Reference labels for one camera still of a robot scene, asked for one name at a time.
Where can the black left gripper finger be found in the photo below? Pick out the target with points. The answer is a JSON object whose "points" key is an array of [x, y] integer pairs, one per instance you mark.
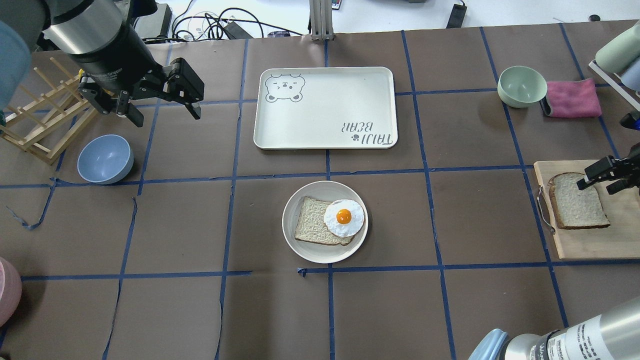
{"points": [[184, 86], [106, 102]]}

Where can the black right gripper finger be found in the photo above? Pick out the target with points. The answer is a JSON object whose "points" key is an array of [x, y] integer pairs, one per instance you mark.
{"points": [[607, 169], [620, 184]]}

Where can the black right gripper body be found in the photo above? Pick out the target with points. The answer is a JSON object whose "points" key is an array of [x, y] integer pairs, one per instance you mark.
{"points": [[601, 171]]}

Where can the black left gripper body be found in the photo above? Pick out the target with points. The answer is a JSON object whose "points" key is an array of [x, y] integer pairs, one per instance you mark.
{"points": [[116, 64]]}

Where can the bread slice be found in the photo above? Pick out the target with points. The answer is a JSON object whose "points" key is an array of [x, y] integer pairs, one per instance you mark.
{"points": [[311, 227], [573, 208]]}

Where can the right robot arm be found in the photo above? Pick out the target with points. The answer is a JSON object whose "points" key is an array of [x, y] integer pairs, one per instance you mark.
{"points": [[612, 335]]}

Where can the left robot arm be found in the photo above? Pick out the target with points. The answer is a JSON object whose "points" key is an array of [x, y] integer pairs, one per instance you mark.
{"points": [[74, 26]]}

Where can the cream round plate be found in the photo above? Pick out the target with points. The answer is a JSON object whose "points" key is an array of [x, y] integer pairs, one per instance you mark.
{"points": [[328, 191]]}

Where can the bread slice on plate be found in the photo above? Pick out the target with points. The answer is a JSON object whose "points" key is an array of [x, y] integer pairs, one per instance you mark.
{"points": [[311, 227]]}

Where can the wooden cutting board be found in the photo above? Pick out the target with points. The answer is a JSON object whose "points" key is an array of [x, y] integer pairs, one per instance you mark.
{"points": [[621, 240]]}

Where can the blue bowl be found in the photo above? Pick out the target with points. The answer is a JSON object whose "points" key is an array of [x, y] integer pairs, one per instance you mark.
{"points": [[105, 160]]}

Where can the pink cloth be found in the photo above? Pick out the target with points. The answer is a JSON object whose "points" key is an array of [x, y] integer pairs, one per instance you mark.
{"points": [[571, 99]]}

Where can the wooden dish rack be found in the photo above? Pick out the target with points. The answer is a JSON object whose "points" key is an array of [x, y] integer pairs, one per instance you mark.
{"points": [[52, 120]]}

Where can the white rack with cups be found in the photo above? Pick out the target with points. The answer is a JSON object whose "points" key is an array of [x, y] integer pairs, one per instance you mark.
{"points": [[614, 58]]}

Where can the green bowl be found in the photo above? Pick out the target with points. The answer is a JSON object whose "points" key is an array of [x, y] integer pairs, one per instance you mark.
{"points": [[521, 87]]}

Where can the cream bear serving tray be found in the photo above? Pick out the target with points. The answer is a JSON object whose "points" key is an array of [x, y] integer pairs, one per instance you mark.
{"points": [[331, 108]]}

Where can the black power adapter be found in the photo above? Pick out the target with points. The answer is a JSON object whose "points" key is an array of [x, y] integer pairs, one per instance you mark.
{"points": [[457, 15]]}

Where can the pink bowl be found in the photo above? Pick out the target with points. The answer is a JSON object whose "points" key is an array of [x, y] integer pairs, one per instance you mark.
{"points": [[10, 290]]}

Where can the fried egg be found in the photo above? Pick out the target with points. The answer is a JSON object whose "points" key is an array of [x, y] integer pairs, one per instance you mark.
{"points": [[344, 218]]}

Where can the aluminium frame post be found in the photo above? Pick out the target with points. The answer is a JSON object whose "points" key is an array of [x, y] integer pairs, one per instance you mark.
{"points": [[321, 20]]}

